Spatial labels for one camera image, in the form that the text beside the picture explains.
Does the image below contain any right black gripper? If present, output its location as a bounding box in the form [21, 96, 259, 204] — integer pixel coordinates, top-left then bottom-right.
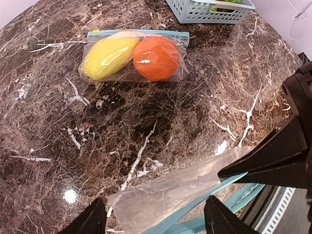
[217, 62, 312, 189]

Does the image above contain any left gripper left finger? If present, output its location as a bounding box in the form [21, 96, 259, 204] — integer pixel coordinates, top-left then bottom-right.
[59, 198, 107, 234]

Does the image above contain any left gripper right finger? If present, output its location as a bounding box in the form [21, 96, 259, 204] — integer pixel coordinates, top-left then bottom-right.
[204, 195, 259, 234]

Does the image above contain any orange toy fruit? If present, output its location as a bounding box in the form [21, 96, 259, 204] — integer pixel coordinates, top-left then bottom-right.
[133, 36, 180, 81]

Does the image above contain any yellow toy mango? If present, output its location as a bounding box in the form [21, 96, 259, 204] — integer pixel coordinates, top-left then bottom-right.
[78, 38, 140, 81]

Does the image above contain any clear zip bag blue zipper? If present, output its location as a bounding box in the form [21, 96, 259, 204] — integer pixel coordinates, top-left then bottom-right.
[78, 29, 190, 82]

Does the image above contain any green toy vegetable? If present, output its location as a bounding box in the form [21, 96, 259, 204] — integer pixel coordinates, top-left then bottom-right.
[209, 0, 244, 13]

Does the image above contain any light blue perforated basket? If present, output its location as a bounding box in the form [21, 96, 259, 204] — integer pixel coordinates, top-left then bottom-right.
[166, 0, 255, 24]

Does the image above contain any black front rail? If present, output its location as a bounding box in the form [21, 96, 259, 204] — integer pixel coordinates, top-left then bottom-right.
[239, 185, 285, 234]

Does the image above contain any white slotted cable duct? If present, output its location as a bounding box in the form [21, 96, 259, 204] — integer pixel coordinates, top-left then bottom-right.
[262, 187, 295, 234]

